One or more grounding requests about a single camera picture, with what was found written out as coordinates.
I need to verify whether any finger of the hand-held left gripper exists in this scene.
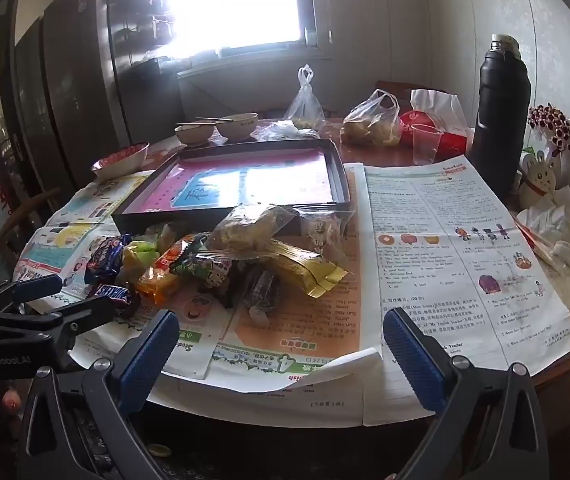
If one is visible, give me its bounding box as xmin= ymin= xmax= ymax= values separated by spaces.
xmin=0 ymin=274 xmax=64 ymax=317
xmin=0 ymin=296 xmax=118 ymax=356

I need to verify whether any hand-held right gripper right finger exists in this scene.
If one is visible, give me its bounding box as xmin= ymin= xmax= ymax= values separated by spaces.
xmin=382 ymin=307 xmax=551 ymax=480

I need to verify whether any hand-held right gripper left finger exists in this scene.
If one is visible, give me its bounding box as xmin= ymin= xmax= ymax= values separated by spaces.
xmin=17 ymin=309 xmax=181 ymax=480

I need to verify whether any brown chocolate bar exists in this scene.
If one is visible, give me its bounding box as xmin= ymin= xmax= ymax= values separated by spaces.
xmin=92 ymin=282 xmax=140 ymax=318

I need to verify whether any blue cookie packet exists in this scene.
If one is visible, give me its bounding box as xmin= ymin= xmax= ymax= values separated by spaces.
xmin=84 ymin=234 xmax=133 ymax=283

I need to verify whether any green pastry packet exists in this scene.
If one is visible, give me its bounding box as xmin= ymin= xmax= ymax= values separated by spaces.
xmin=117 ymin=237 xmax=163 ymax=281

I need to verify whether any orange rice cracker packet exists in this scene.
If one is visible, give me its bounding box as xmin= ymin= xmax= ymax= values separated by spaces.
xmin=135 ymin=240 xmax=196 ymax=306

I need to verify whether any round cake packet green label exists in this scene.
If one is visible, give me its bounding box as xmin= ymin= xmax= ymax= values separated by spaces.
xmin=169 ymin=232 xmax=233 ymax=291

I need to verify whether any grey cardboard tray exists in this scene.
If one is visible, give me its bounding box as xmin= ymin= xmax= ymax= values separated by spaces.
xmin=111 ymin=139 xmax=357 ymax=233

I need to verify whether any dark seaweed snack packet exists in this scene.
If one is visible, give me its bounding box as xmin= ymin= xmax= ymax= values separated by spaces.
xmin=241 ymin=266 xmax=282 ymax=322

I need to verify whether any yellow gold snack packet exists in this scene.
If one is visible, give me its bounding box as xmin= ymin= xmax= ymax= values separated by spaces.
xmin=260 ymin=237 xmax=350 ymax=301

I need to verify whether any small clear candy packet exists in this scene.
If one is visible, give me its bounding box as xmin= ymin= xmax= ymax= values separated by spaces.
xmin=299 ymin=209 xmax=355 ymax=256

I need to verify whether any clear crispy snack packet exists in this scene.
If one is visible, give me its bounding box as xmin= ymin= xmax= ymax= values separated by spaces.
xmin=207 ymin=204 xmax=301 ymax=253

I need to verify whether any newspaper with yellow border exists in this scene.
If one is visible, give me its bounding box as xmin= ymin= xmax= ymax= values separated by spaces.
xmin=15 ymin=171 xmax=153 ymax=306

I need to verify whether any white exercise newspaper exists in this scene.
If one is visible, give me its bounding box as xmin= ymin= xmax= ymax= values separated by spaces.
xmin=145 ymin=162 xmax=570 ymax=428

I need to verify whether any red patterned bowl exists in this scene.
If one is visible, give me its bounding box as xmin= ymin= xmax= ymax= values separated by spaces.
xmin=91 ymin=142 xmax=151 ymax=181

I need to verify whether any crumpled white tissue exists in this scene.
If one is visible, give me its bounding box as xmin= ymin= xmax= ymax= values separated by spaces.
xmin=515 ymin=192 xmax=570 ymax=267

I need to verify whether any dark tall cabinet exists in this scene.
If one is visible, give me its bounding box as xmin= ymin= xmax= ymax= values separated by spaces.
xmin=10 ymin=0 xmax=186 ymax=196

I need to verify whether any cream ceramic bowl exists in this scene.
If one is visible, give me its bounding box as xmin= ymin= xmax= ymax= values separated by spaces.
xmin=213 ymin=112 xmax=260 ymax=142
xmin=174 ymin=122 xmax=216 ymax=147

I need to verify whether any clear plastic cup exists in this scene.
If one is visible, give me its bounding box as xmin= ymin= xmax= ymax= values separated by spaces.
xmin=410 ymin=124 xmax=445 ymax=167

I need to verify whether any white rabbit figurine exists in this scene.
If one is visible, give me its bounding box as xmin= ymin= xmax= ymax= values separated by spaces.
xmin=518 ymin=152 xmax=563 ymax=211

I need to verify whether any red tissue pack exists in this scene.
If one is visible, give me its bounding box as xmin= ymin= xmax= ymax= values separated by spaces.
xmin=399 ymin=89 xmax=472 ymax=158

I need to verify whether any pink and blue book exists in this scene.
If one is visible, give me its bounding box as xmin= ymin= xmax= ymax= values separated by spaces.
xmin=132 ymin=147 xmax=336 ymax=211

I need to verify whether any plastic bag of fried food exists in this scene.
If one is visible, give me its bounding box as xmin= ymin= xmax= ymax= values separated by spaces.
xmin=340 ymin=89 xmax=402 ymax=148

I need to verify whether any black thermos bottle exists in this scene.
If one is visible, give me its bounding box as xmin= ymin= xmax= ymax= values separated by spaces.
xmin=466 ymin=34 xmax=532 ymax=196

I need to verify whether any crumpled clear plastic bag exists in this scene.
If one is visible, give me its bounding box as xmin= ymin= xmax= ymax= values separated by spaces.
xmin=252 ymin=121 xmax=321 ymax=142

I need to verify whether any wooden chair solid back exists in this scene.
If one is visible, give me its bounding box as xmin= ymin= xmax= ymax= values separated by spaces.
xmin=375 ymin=81 xmax=431 ymax=111

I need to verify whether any red and white bead flower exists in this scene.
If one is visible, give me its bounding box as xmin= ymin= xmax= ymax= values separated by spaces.
xmin=528 ymin=104 xmax=570 ymax=161

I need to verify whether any tall knotted clear plastic bag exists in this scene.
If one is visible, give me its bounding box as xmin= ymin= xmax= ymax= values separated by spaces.
xmin=283 ymin=64 xmax=327 ymax=131

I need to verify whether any bright window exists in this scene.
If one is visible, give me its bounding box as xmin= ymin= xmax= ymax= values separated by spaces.
xmin=150 ymin=0 xmax=327 ymax=58

